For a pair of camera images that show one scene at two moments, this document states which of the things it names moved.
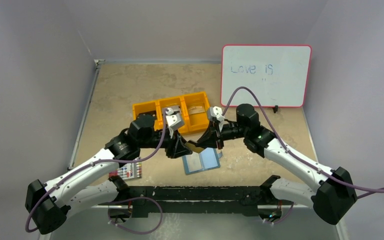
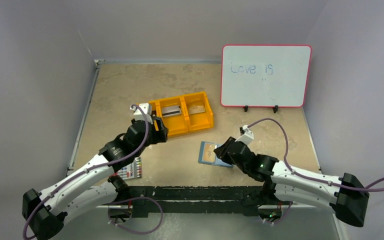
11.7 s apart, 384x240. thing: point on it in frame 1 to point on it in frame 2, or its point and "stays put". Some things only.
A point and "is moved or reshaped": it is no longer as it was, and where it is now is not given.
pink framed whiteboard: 277,75 stays put
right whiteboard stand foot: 275,109 stays put
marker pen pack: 130,170 stays put
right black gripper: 216,135 to 228,149
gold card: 193,148 to 196,109
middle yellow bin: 183,128 stays put
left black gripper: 176,146 to 160,135
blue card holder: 207,159 is moved or reshaped
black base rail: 245,200 stays put
